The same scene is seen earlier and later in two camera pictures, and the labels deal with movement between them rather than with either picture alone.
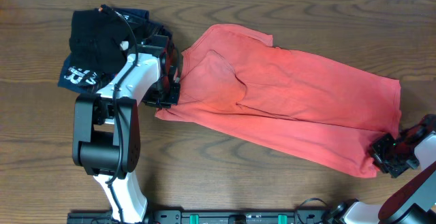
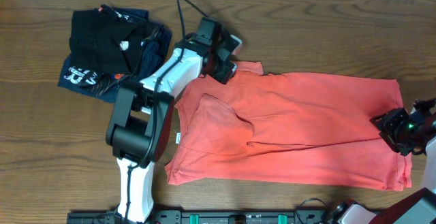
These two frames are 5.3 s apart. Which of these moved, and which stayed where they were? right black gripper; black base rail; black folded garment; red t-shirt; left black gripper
Moved: right black gripper; red t-shirt; left black gripper
Stayed: black base rail; black folded garment
